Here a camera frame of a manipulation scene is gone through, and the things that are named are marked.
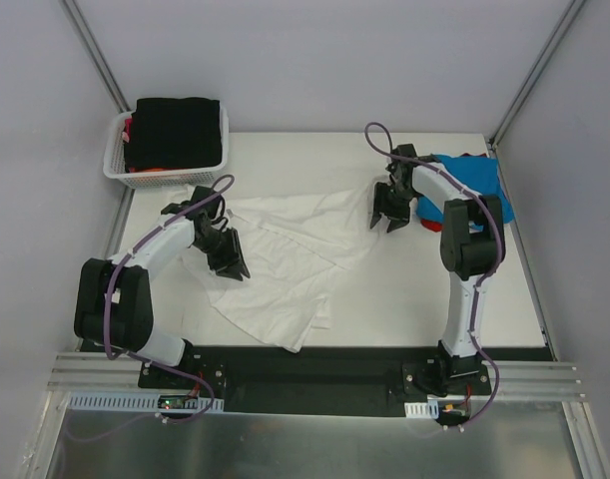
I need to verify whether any red t shirt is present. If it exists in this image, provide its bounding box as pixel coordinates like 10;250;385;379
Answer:
416;154;497;233

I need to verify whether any white t shirt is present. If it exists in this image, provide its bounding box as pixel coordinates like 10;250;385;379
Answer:
160;182;385;354

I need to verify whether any blue t shirt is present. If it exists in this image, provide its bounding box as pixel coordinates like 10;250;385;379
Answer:
415;154;514;225

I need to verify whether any white plastic basket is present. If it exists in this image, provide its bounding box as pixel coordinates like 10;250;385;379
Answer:
103;104;230;190

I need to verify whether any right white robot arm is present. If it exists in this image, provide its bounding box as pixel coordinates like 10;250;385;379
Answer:
369;144;505;397

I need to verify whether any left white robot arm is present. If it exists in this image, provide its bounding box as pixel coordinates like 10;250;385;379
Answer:
74;186;251;388

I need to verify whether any black t shirt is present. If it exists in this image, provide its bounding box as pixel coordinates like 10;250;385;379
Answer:
124;97;222;173

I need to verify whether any pink t shirt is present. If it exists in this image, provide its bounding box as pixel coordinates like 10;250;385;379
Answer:
121;117;133;144

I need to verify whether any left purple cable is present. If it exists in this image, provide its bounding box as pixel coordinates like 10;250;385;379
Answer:
64;174;236;443

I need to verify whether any purple cable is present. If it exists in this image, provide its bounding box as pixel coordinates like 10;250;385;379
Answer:
363;122;506;434
64;174;236;443

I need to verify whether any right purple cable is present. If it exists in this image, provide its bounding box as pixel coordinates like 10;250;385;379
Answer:
363;122;506;434

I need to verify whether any left white cable duct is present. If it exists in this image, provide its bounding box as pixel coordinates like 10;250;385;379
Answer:
68;392;225;414

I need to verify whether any white cable duct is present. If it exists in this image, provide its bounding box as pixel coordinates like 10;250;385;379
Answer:
68;392;225;414
404;400;439;420

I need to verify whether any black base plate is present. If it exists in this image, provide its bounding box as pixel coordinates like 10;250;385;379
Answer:
137;343;491;419

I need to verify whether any aluminium rail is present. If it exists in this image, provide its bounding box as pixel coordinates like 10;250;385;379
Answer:
46;351;588;402

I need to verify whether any right white cable duct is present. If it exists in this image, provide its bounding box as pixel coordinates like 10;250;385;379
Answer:
404;400;439;420

